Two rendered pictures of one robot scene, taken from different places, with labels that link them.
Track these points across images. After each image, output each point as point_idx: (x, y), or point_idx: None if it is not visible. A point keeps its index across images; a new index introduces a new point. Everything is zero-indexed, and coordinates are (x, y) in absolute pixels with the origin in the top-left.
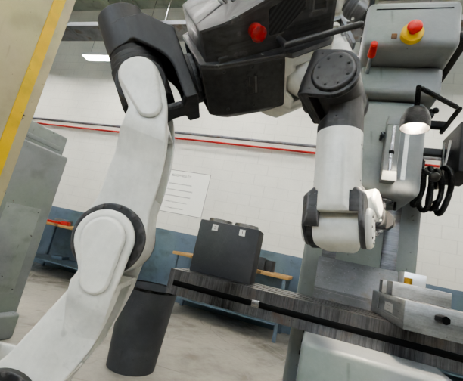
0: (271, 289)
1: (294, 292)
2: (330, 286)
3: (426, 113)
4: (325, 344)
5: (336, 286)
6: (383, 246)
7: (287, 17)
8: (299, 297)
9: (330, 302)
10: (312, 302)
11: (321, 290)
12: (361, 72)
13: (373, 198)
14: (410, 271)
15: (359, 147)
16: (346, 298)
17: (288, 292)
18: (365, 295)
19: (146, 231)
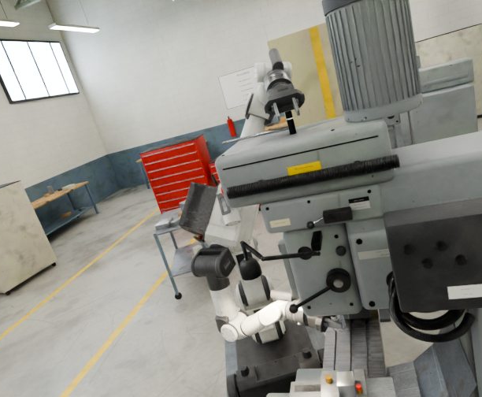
0: (349, 330)
1: (375, 340)
2: (438, 352)
3: (239, 270)
4: (303, 377)
5: (440, 356)
6: (466, 341)
7: (195, 232)
8: (342, 346)
9: (364, 362)
10: (332, 353)
11: (431, 351)
12: (194, 272)
13: (258, 313)
14: None
15: (213, 298)
16: (435, 374)
17: (359, 338)
18: (446, 384)
19: (245, 294)
